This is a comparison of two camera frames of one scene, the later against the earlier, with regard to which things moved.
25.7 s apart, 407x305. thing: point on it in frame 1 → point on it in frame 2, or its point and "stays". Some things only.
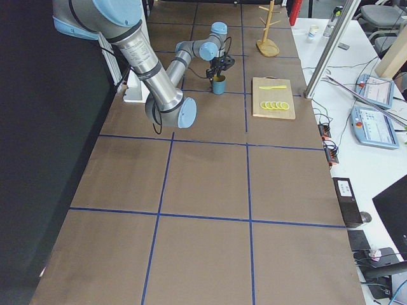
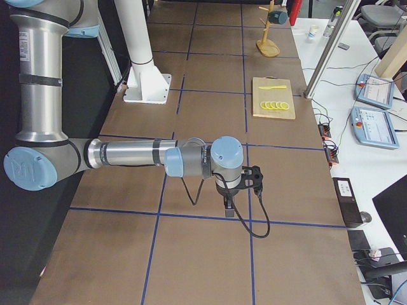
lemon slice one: x=262 y=104 stays
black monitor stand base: x=378 y=265 stays
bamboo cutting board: x=260 y=95 stays
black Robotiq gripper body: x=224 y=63 → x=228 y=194
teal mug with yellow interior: x=219 y=84 → x=278 y=17
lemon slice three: x=273 y=105 stays
